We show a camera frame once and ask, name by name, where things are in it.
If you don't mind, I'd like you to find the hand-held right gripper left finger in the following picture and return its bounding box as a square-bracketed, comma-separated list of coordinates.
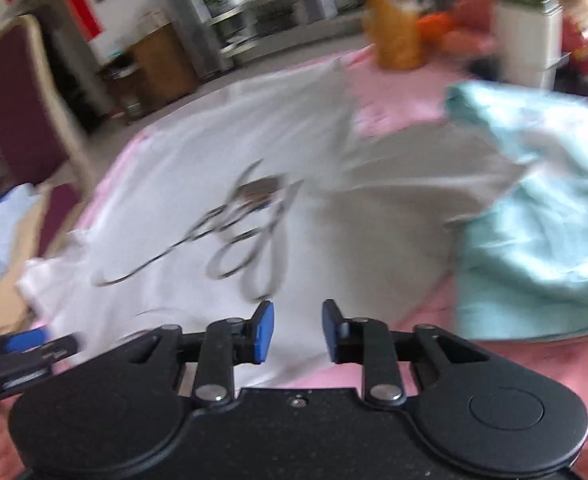
[124, 300, 275, 407]

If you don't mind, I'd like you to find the white media console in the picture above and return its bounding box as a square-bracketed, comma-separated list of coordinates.
[214, 0, 367, 63]

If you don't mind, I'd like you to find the orange juice bottle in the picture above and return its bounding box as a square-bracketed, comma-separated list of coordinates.
[356, 0, 425, 71]

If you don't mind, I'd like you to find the maroon padded chair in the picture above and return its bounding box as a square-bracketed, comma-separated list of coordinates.
[0, 14, 99, 256]

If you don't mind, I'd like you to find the red apple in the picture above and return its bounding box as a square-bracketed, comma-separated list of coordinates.
[451, 0, 497, 31]

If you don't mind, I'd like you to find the red wall banner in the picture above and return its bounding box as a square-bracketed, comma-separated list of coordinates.
[48, 0, 105, 41]

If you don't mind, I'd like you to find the red-orange fruit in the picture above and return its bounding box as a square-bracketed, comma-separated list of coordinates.
[441, 30, 495, 55]

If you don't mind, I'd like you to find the pink tablecloth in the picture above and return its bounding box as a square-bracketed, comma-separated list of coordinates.
[24, 45, 588, 480]

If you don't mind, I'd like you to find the white printed t-shirt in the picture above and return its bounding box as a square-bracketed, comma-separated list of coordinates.
[16, 57, 530, 386]

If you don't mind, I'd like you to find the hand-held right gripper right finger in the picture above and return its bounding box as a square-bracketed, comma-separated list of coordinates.
[322, 299, 492, 407]

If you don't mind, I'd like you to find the small orange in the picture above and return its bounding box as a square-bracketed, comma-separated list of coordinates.
[419, 12, 455, 43]

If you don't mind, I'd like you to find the wooden cabinet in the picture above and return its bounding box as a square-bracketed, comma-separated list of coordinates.
[98, 25, 199, 111]

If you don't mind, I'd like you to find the pink dragon fruit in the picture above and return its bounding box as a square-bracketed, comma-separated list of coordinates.
[561, 15, 588, 78]

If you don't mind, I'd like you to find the grey tower speaker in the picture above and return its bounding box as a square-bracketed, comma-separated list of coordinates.
[161, 0, 235, 79]

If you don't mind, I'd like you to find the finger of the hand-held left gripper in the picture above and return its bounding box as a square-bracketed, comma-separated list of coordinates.
[0, 360, 57, 402]
[0, 331, 80, 363]

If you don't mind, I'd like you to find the teal cloth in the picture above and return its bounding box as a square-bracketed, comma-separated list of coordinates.
[444, 82, 588, 341]

